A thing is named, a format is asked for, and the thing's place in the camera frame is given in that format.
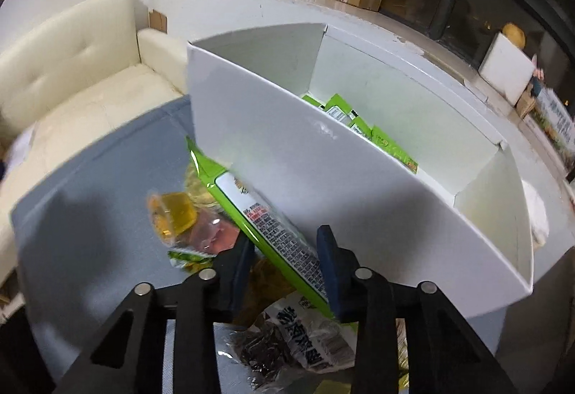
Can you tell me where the dark dried snack packet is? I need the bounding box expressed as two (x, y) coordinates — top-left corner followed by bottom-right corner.
(229, 290), (360, 391)

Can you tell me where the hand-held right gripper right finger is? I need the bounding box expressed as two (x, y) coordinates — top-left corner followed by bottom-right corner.
(316, 225), (517, 394)

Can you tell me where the yellow pomelo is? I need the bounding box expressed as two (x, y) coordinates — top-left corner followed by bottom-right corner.
(502, 23), (526, 49)

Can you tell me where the clear packet with pink contents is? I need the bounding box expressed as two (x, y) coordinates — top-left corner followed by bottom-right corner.
(167, 214), (244, 271)

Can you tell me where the printed landscape carton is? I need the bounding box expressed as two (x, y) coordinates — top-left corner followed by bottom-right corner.
(516, 84), (575, 179)

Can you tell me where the yellow jelly cup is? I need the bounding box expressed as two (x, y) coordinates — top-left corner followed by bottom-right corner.
(147, 192), (198, 239)

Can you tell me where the cream leather sofa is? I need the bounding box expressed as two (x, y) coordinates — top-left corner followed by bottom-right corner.
(0, 0), (194, 287)

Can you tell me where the soft tissue pack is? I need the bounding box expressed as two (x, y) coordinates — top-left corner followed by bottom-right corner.
(521, 180), (550, 246)

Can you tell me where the white foam box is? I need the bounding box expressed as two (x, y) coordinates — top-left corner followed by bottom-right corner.
(478, 32), (536, 105)

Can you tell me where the white cardboard box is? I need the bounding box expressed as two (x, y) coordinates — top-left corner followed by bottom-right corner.
(186, 22), (535, 318)

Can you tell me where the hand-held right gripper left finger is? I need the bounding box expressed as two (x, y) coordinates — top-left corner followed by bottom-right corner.
(54, 237), (257, 394)

